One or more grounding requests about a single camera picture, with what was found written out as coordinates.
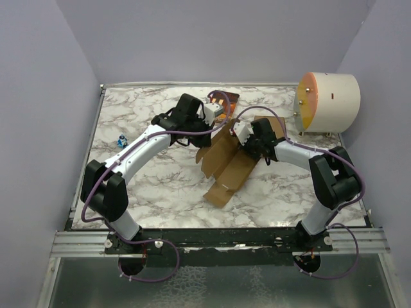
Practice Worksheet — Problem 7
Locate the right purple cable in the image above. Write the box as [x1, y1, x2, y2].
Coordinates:
[236, 106, 369, 278]

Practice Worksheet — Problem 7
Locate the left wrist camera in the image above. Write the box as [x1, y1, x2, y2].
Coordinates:
[200, 103, 224, 126]

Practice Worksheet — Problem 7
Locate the small blue toy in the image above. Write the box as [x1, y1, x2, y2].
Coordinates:
[117, 134, 128, 149]

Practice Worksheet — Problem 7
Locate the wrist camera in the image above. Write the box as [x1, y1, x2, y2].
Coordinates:
[200, 103, 224, 126]
[232, 122, 252, 146]

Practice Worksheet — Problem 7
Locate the round pastel drawer cabinet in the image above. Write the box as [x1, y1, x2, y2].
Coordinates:
[293, 72, 361, 133]

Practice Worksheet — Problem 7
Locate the dark paperback book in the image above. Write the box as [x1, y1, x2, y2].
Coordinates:
[207, 90, 240, 123]

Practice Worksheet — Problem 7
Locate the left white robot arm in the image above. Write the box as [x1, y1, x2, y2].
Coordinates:
[80, 94, 223, 253]

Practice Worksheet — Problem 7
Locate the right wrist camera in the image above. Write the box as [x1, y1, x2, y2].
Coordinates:
[232, 122, 252, 146]

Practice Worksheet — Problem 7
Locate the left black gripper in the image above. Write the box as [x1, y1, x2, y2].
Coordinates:
[186, 114, 216, 149]

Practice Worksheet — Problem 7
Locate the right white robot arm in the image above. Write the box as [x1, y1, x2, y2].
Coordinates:
[232, 118, 362, 251]

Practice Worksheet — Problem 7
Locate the folded brown cardboard box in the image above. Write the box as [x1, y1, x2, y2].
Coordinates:
[251, 115, 285, 139]

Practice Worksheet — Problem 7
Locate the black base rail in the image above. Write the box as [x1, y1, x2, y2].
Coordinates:
[64, 221, 341, 267]

